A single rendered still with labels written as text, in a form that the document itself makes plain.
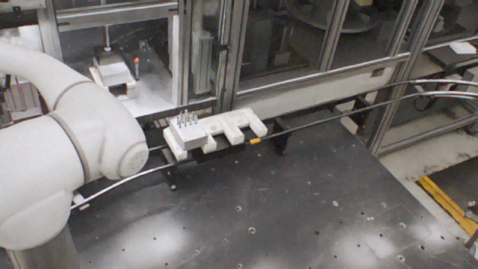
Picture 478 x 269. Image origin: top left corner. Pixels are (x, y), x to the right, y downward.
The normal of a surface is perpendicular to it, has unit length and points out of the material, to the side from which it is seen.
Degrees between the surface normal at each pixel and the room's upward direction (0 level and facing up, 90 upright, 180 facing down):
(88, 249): 0
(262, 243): 0
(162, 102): 0
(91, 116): 12
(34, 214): 85
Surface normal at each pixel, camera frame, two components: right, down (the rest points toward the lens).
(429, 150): 0.13, -0.74
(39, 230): 0.69, 0.48
